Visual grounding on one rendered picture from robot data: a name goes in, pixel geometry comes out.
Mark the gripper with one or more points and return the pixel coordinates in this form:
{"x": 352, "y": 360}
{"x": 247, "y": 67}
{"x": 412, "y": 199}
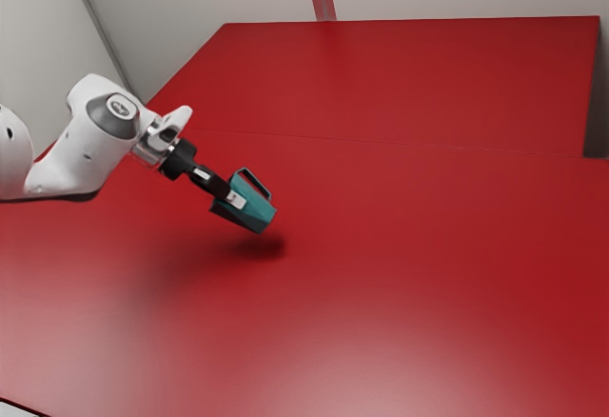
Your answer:
{"x": 180, "y": 159}

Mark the teal faceted mug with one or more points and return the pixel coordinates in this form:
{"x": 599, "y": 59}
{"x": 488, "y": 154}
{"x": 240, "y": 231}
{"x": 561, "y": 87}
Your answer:
{"x": 250, "y": 210}

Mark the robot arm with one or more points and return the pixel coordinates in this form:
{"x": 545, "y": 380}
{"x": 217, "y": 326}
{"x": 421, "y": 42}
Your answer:
{"x": 71, "y": 150}

